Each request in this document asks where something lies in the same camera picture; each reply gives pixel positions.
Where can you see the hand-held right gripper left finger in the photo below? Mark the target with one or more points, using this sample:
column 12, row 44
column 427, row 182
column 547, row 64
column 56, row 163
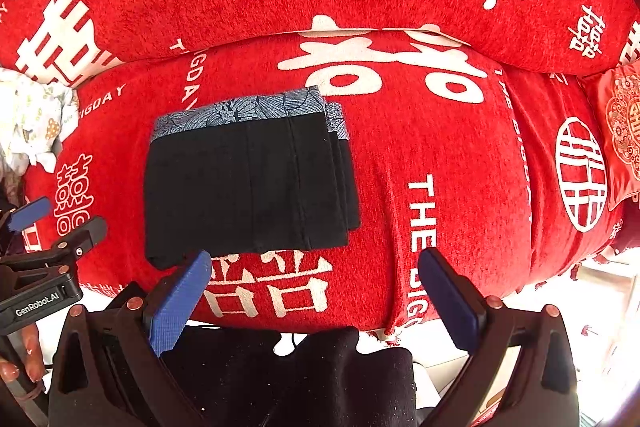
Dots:
column 180, row 302

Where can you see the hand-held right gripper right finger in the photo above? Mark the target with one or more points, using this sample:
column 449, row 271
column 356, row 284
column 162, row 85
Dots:
column 450, row 302

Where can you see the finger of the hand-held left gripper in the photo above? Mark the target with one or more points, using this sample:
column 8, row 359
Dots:
column 31, row 212
column 90, row 229

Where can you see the black pants with patterned waistband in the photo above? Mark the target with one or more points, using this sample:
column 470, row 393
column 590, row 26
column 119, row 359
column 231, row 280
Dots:
column 240, row 187

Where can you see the person's left hand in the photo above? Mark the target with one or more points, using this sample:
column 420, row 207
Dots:
column 32, row 357

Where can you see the white floral cloth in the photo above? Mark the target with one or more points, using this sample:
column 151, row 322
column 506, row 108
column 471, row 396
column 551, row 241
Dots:
column 30, row 117

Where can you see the person's black clothing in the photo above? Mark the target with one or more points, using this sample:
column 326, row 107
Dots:
column 300, row 382

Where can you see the red printed sofa cover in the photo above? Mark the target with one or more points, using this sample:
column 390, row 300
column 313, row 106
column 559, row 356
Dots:
column 425, row 132

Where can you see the red embroidered pillow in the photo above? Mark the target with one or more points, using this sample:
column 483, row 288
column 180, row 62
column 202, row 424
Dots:
column 622, row 127

